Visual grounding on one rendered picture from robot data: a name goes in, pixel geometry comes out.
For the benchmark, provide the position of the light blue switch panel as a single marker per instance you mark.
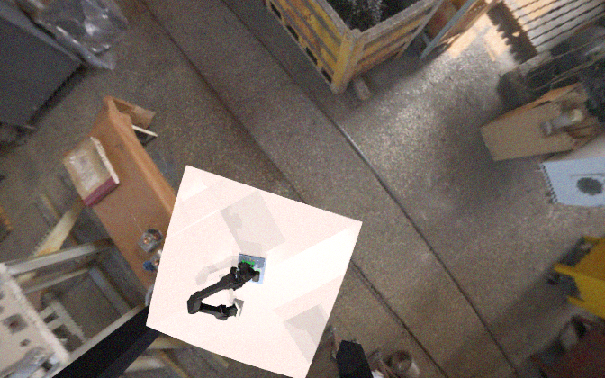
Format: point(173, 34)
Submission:
point(257, 263)

